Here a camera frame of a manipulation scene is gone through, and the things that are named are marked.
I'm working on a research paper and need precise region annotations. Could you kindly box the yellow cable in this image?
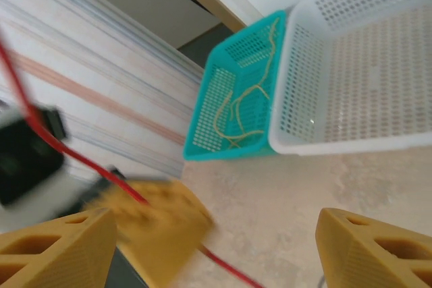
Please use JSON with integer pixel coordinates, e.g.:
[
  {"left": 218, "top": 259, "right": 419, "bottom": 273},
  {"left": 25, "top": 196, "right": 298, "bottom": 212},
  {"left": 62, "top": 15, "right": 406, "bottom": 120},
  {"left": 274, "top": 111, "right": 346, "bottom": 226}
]
[
  {"left": 214, "top": 90, "right": 266, "bottom": 149},
  {"left": 231, "top": 17, "right": 281, "bottom": 137}
]

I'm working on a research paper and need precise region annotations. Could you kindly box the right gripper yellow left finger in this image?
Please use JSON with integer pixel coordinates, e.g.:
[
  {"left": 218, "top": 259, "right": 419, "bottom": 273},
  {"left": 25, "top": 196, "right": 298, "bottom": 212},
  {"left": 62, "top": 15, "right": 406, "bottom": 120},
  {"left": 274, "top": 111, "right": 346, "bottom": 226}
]
[{"left": 0, "top": 207, "right": 117, "bottom": 288}]

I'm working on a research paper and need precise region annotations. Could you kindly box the red cable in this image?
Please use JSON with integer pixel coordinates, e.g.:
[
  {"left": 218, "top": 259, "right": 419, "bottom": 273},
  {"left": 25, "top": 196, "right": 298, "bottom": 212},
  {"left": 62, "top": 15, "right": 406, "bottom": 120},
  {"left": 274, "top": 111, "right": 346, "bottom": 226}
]
[{"left": 0, "top": 36, "right": 267, "bottom": 288}]

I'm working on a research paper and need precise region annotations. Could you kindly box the white plastic basket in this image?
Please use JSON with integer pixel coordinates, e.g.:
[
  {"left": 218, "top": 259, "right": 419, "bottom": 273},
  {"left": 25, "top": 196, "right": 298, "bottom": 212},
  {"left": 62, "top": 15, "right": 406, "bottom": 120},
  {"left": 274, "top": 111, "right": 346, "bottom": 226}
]
[{"left": 268, "top": 0, "right": 432, "bottom": 157}]

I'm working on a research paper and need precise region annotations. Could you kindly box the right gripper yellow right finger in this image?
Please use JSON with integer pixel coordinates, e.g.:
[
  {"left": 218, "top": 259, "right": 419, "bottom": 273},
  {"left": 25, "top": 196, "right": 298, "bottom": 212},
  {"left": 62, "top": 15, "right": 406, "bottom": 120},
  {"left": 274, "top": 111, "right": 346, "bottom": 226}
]
[{"left": 315, "top": 207, "right": 432, "bottom": 288}]

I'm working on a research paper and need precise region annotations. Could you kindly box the teal plastic basket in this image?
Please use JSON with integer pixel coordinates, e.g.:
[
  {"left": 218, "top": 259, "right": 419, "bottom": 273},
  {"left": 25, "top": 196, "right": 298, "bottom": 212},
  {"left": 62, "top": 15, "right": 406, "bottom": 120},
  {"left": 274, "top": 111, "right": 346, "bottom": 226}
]
[{"left": 182, "top": 9, "right": 288, "bottom": 163}]

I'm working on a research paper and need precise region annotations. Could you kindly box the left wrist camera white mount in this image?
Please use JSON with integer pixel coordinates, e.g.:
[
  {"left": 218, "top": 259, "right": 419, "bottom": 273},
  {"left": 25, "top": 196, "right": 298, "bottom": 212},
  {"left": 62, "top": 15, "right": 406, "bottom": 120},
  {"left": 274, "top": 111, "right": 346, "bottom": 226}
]
[{"left": 0, "top": 166, "right": 102, "bottom": 233}]

